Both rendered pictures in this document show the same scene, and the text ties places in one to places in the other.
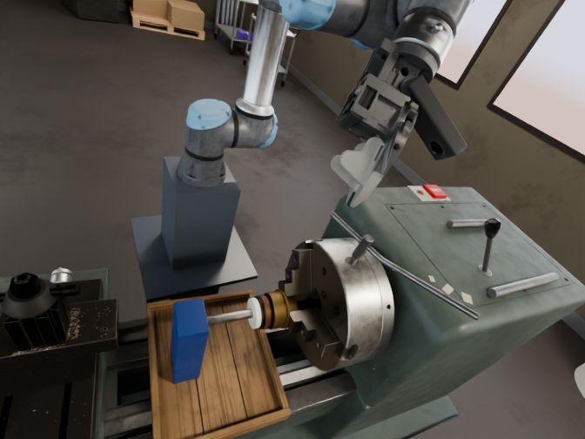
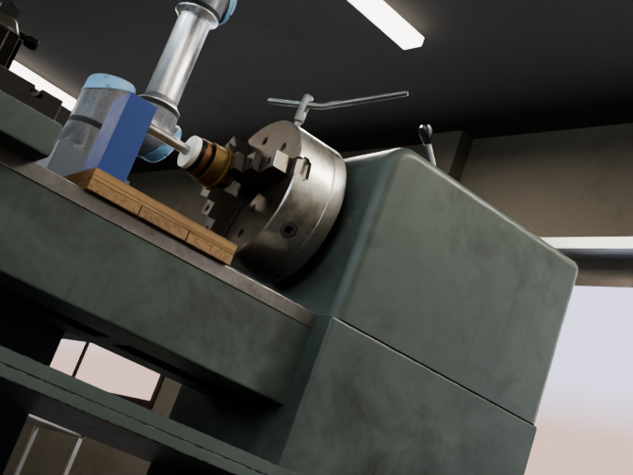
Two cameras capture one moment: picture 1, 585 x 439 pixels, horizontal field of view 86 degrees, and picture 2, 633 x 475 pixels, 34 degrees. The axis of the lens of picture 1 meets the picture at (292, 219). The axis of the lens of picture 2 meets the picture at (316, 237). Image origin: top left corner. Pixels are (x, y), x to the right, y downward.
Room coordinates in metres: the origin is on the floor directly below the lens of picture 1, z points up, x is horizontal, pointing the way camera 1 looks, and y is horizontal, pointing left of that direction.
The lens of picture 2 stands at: (-1.50, -0.38, 0.41)
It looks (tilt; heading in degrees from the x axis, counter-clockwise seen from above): 17 degrees up; 3
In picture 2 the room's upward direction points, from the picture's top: 20 degrees clockwise
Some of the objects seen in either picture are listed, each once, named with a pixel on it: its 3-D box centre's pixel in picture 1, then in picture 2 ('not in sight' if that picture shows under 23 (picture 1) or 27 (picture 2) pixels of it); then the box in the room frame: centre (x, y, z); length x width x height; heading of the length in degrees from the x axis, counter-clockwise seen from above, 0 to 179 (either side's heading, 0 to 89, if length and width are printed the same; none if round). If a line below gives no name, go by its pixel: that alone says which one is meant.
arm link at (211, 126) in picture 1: (210, 126); (105, 104); (0.83, 0.32, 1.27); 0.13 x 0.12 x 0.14; 132
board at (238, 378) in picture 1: (213, 358); (121, 224); (0.38, 0.06, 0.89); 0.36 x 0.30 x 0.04; 34
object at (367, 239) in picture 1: (357, 254); (299, 120); (0.52, -0.16, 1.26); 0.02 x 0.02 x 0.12
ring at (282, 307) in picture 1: (275, 309); (211, 165); (0.45, -0.04, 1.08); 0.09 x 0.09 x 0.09; 34
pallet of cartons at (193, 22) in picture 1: (167, 14); not in sight; (6.19, 3.48, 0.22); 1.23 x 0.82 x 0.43; 131
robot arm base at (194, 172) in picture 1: (203, 160); (83, 145); (0.82, 0.33, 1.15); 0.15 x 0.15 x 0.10
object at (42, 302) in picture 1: (29, 294); (0, 24); (0.26, 0.39, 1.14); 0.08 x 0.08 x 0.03
